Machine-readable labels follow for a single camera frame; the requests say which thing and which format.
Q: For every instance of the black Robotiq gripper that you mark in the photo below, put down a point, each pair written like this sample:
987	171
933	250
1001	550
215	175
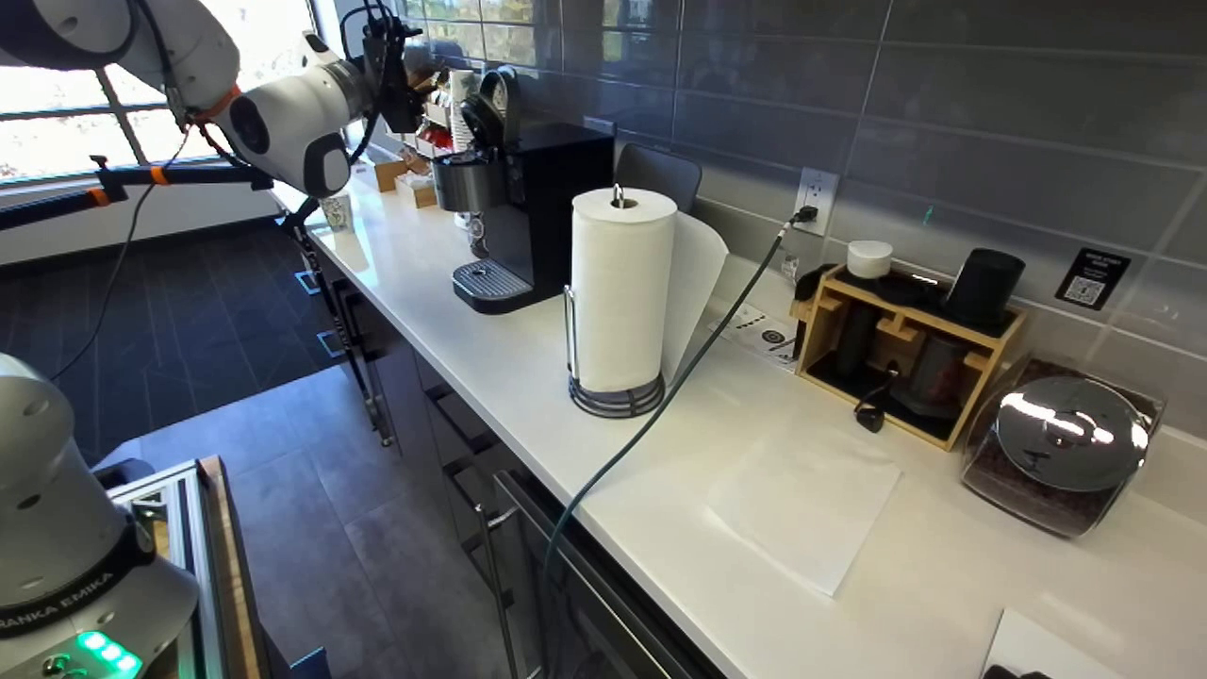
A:
386	71

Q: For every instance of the black silver Keurig coffeemaker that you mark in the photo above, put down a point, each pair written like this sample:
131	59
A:
561	200

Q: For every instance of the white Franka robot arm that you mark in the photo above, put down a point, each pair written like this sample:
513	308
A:
304	125

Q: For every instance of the small wooden box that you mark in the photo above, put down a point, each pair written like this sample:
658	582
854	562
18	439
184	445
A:
406	177

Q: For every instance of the small white cup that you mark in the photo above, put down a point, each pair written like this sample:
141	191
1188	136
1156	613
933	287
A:
336	213

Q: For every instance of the black pole with orange bands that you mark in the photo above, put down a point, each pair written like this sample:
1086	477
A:
189	175

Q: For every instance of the white paper towel roll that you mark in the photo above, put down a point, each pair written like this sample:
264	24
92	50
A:
624	287

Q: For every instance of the dark base cabinet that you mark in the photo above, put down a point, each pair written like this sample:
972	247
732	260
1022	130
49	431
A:
415	415

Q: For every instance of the small white bowl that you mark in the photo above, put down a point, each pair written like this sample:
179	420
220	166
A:
870	259

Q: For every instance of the aluminium and wood robot stand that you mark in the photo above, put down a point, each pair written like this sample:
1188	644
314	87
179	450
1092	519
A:
201	567

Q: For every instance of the small black knob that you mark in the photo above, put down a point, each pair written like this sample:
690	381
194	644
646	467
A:
870	415

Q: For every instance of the wooden countertop organizer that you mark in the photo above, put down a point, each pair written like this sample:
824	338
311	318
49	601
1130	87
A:
936	377

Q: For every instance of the black cylindrical device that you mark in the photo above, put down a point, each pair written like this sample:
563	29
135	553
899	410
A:
987	287

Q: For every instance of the white wall power outlet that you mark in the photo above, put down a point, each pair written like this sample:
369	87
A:
817	196

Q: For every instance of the black framed wall sign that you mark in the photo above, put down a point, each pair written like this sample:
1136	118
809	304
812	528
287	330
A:
1092	276

